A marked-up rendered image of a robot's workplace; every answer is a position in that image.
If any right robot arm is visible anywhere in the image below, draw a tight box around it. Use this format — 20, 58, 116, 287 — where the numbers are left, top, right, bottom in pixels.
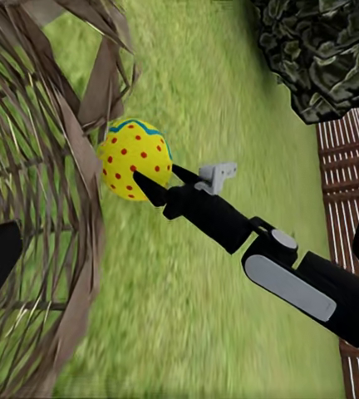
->
133, 160, 359, 350

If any easter egg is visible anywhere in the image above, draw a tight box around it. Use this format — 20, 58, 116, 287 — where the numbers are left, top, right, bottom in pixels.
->
98, 118, 173, 200

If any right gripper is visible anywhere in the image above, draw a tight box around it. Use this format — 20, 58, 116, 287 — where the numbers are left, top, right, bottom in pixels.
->
133, 164, 234, 238

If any wicker basket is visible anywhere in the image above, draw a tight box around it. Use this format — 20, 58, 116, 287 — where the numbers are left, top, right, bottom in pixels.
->
0, 0, 140, 399

